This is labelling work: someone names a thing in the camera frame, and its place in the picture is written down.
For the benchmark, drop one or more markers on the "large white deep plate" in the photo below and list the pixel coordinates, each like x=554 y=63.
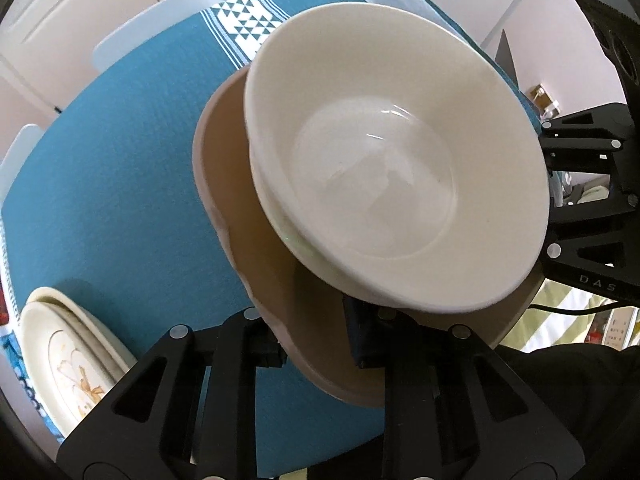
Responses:
x=390 y=160

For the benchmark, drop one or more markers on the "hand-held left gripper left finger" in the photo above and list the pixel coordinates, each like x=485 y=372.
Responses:
x=265 y=350

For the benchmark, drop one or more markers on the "person's dark clothing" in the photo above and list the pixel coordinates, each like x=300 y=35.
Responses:
x=590 y=400

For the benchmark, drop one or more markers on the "cream cartoon print plate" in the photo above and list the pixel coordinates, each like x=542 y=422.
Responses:
x=55 y=355

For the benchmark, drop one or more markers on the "white panelled door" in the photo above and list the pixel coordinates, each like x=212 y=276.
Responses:
x=75 y=5

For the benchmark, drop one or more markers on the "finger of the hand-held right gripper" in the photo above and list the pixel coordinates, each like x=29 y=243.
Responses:
x=575 y=135
x=565 y=235

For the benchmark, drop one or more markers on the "tan wavy-edged bowl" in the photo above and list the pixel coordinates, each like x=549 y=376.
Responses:
x=240 y=185

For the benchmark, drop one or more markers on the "white chair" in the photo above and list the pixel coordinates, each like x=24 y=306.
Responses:
x=150 y=30
x=22 y=150

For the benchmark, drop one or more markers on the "pale green cloth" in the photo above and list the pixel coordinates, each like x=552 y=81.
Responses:
x=592 y=192

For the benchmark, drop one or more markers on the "printed patterned cloth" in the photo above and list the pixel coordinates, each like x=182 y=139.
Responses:
x=15 y=375

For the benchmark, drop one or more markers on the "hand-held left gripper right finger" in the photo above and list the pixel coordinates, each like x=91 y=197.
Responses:
x=361 y=335

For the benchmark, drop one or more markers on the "blue tablecloth with triangle band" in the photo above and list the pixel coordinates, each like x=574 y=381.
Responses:
x=125 y=160

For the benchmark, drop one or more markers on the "green striped bedding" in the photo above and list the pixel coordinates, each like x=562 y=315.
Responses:
x=560 y=335

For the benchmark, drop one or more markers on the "colourful printed box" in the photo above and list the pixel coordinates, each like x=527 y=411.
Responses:
x=620 y=330

